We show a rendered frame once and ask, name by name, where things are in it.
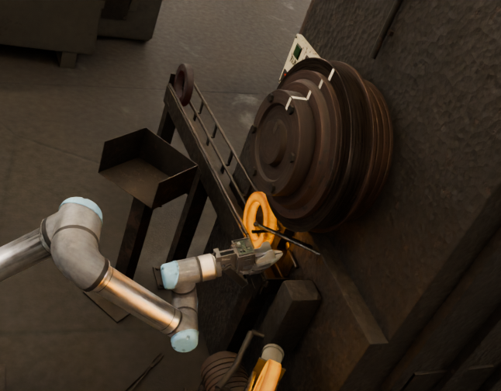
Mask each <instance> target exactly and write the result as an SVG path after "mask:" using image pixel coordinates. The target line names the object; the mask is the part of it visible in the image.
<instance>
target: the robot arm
mask: <svg viewBox="0 0 501 391"><path fill-rule="evenodd" d="M101 228H102V211H101V210H100V208H99V207H98V206H97V205H96V204H95V203H94V202H92V201H91V200H89V199H83V198H82V197H72V198H69V199H66V200H64V201H63V202H62V203H61V205H60V207H59V211H58V212H57V213H55V214H53V215H51V216H48V217H47V218H45V219H43V221H42V223H41V225H40V227H39V228H37V229H35V230H33V231H31V232H29V233H27V234H25V235H23V236H21V237H19V238H17V239H15V240H13V241H11V242H9V243H7V244H5V245H3V246H1V247H0V282H1V281H3V280H5V279H7V278H9V277H11V276H13V275H16V274H18V273H20V272H22V271H24V270H26V269H28V268H30V267H32V266H34V265H36V264H38V263H40V262H42V261H45V260H47V259H48V258H51V257H52V258H53V260H54V263H55V265H56V266H57V267H58V268H59V270H60V271H61V272H62V273H63V275H64V276H66V277H67V278H68V279H69V280H70V281H71V282H73V283H74V284H75V285H76V286H77V287H79V288H80V289H83V290H84V291H86V292H93V291H94V292H96V293H98V294H99V295H100V296H102V297H104V298H106V299H107V300H109V301H110V302H112V303H114V304H116V305H117V306H119V307H121V308H122V309H124V310H125V311H127V312H129V313H131V314H133V315H134V316H135V317H138V318H139V319H141V320H142V321H144V322H146V323H147V324H149V325H151V326H152V327H154V328H156V329H158V330H159V331H161V332H162V333H164V334H166V335H167V336H169V337H170V338H171V346H172V347H173V349H175V350H176V351H179V352H188V351H191V350H194V348H196V346H197V344H198V339H199V331H198V298H197V292H196V283H197V282H204V281H208V280H211V279H215V278H216V277H220V276H222V271H224V272H225V273H226V274H227V275H228V276H229V277H231V279H232V280H234V281H235V282H236V283H237V284H238V285H239V286H240V287H242V288H243V287H244V286H246V285H247V284H248V282H247V277H246V275H248V274H249V275H253V274H258V273H261V272H263V271H265V270H266V269H268V268H270V267H271V266H272V265H273V264H274V263H275V262H276V261H278V260H279V259H280V258H281V256H282V255H283V253H282V251H278V250H273V249H271V245H270V243H269V242H268V241H265V242H263V244H262V245H261V246H260V247H259V248H255V249H253V247H252V245H251V242H250V240H249V239H248V237H245V238H241V239H238V240H232V241H231V245H230V247H231V248H230V249H227V250H224V251H219V249H218V248H216V249H213V253H212V254H204V255H200V256H196V257H192V258H186V259H181V260H177V261H172V262H168V263H166V264H163V265H162V266H161V278H162V281H163V284H164V287H165V288H166V289H171V304H169V303H167V302H166V301H164V300H163V299H161V298H160V297H158V296H156V295H155V294H153V293H152V292H150V291H149V290H147V289H145V288H144V287H143V286H141V285H139V284H138V283H136V282H134V281H133V280H132V279H130V278H128V277H127V276H125V275H124V274H122V273H121V272H119V271H117V270H116V269H114V268H113V267H111V266H110V262H109V260H108V259H106V258H104V257H103V256H102V255H101V254H100V252H99V250H98V244H99V238H100V233H101ZM254 260H256V261H255V262H256V264H255V263H254Z"/></svg>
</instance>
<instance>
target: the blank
mask: <svg viewBox="0 0 501 391"><path fill-rule="evenodd" d="M281 369H282V365H281V364H280V363H278V362H276V361H273V360H271V359H269V360H268V361H267V362H266V364H265V366H264V367H263V369H262V371H261V374H260V375H259V378H258V380H257V382H256V385H255V387H254V390H253V391H275V387H276V385H277V382H278V378H279V376H280V372H281Z"/></svg>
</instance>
